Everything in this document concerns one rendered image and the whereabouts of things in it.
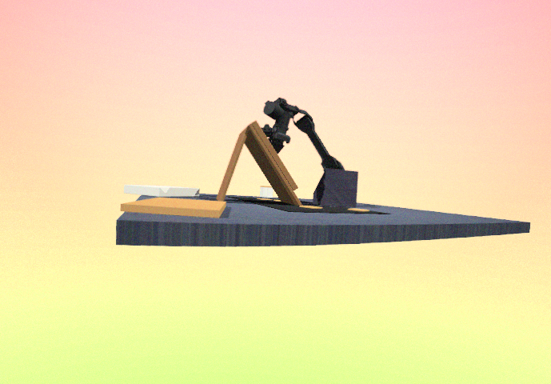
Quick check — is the small grey cylinder with orange top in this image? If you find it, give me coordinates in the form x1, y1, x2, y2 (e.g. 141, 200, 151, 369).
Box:
260, 186, 274, 198

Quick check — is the white flat square slab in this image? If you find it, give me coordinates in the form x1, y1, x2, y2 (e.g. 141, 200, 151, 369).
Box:
124, 185, 200, 197

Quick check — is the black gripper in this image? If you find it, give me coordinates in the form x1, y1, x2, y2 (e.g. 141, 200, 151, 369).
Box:
268, 122, 291, 154

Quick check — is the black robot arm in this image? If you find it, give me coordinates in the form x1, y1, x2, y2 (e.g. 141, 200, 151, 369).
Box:
262, 97, 345, 172

